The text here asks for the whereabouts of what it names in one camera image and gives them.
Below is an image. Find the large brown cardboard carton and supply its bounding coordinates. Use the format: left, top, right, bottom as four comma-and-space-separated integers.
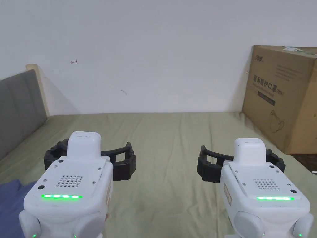
241, 45, 317, 155

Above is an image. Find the dark blue shirt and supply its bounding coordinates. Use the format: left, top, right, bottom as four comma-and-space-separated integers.
0, 179, 37, 238

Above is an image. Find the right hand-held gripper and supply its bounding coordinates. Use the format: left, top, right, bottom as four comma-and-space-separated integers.
197, 137, 311, 238

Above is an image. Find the bed with pale green sheet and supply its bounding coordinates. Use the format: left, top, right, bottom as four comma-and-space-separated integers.
0, 112, 317, 238

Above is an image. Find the grey padded headboard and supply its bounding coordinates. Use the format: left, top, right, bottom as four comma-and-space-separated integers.
0, 69, 48, 161

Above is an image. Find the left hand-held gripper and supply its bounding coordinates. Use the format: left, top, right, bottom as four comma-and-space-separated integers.
19, 131, 137, 238

